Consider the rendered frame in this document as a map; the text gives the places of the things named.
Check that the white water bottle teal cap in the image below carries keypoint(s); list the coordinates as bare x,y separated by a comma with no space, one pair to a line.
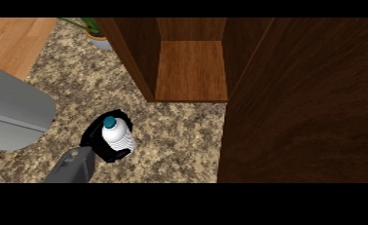
115,136

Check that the brown wooden cabinet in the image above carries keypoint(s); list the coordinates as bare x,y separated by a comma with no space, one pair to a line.
191,69

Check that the potted green plant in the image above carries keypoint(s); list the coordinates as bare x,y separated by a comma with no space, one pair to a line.
95,34

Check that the dark brown cabinet door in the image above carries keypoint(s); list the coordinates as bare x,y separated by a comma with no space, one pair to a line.
297,105

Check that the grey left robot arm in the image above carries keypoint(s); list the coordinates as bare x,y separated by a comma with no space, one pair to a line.
71,168

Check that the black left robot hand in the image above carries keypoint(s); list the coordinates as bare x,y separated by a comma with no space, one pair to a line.
95,138

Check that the grey rounded appliance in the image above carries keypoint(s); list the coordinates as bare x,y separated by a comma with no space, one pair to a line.
21,112

